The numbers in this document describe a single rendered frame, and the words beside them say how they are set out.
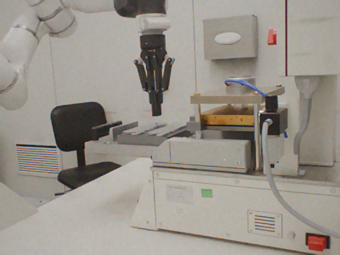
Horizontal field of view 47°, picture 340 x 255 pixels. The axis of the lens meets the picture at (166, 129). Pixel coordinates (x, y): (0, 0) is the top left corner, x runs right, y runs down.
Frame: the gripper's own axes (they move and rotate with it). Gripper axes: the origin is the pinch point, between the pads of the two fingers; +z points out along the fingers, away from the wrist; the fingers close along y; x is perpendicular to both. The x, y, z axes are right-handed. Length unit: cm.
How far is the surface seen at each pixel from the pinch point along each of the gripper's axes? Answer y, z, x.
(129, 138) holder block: 3.9, 8.7, 9.9
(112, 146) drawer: 9.1, 11.1, 11.0
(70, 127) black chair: 129, 28, -105
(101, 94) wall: 125, 8, -136
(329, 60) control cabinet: -50, -11, 16
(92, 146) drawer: 16.3, 11.4, 11.1
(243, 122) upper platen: -29.7, 3.3, 9.7
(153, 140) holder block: -4.1, 8.9, 9.8
